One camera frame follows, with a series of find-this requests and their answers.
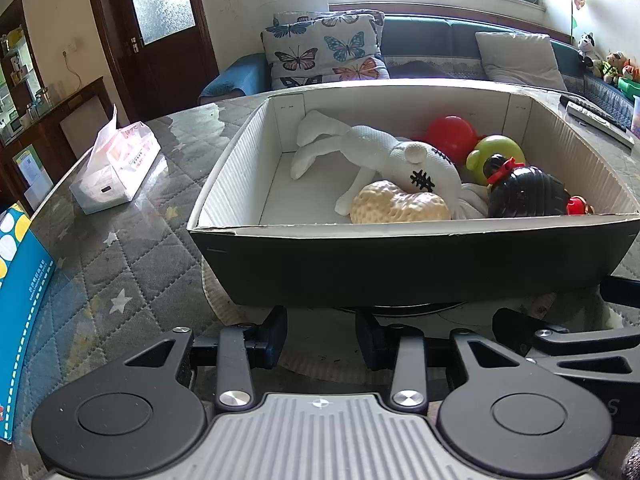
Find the leaning printed sign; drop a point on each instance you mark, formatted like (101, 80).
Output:
(31, 170)

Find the black remote control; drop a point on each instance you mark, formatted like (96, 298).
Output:
(590, 110)

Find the black ball toy red ribbon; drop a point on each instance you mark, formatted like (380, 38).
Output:
(530, 190)

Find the clear plastic cup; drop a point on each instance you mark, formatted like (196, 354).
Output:
(636, 117)

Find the panda plush toy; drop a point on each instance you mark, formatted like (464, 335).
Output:
(586, 47)

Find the white round mat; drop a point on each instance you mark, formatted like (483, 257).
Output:
(320, 340)

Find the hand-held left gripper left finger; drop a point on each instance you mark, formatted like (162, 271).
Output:
(275, 340)

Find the small red toy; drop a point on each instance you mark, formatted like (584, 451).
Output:
(577, 206)

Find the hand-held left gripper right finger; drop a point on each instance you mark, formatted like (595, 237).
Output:
(367, 342)

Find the white plush rabbit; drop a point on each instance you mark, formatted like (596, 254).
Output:
(380, 155)

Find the white remote control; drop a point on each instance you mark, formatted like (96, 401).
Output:
(605, 130)

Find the wall socket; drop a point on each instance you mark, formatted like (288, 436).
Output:
(71, 49)

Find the beige peanut toy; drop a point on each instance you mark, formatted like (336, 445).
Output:
(400, 205)

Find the brown wooden door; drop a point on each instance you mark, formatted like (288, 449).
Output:
(115, 60)

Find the cardboard box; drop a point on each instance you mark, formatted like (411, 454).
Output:
(400, 265)

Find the green plastic container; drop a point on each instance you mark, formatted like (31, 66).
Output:
(630, 86)

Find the tissue pack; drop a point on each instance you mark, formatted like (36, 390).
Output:
(115, 175)

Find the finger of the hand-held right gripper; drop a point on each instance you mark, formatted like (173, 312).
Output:
(515, 330)
(622, 291)

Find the blue sofa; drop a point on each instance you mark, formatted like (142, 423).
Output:
(425, 40)

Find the blue dotted box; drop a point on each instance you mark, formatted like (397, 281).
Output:
(20, 310)

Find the brown wooden cabinet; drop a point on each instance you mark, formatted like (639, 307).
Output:
(50, 125)

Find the white cushion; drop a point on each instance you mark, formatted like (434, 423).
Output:
(520, 60)

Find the green ball toy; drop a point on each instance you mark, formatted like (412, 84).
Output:
(492, 147)

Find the butterfly print pillow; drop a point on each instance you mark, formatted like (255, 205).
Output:
(325, 55)
(290, 16)

